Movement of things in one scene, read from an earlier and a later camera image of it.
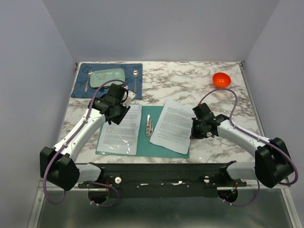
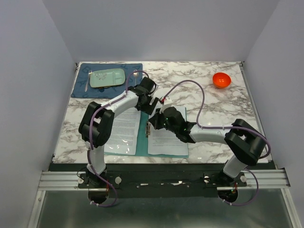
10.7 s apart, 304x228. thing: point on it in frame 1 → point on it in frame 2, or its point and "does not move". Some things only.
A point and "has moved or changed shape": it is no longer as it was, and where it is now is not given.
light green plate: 97,77 does not move
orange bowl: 221,80 does not move
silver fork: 90,72 does not move
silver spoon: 135,74 does not move
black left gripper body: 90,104 → 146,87
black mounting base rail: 170,180 does not move
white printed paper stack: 173,129 has moved or changed shape
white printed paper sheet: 122,138 does not move
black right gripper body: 198,130 → 160,122
